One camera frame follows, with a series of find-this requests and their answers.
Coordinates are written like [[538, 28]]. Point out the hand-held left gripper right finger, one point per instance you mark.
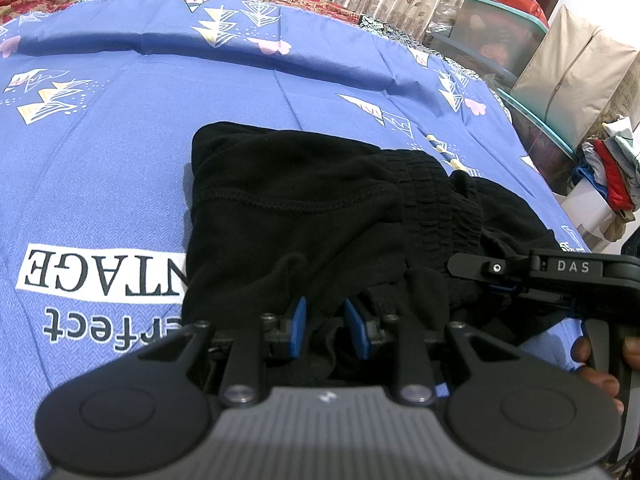
[[356, 330]]

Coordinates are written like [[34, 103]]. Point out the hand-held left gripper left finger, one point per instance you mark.
[[299, 325]]

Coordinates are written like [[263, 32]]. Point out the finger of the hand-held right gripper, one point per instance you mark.
[[470, 265]]

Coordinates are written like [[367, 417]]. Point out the black pants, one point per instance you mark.
[[310, 200]]

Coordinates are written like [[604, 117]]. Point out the person's right hand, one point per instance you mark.
[[600, 382]]

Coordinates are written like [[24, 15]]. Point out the white box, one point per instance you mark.
[[587, 210]]

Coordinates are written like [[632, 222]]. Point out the pile of colourful clothes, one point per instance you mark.
[[615, 180]]

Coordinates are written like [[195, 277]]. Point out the clear teal-lidded storage box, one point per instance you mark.
[[545, 150], [500, 35]]

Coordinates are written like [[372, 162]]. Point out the beige fabric storage bag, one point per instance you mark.
[[575, 75]]

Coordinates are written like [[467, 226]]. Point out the blue printed bedsheet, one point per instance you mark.
[[125, 170]]

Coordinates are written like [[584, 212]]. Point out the red bag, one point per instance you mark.
[[515, 0]]

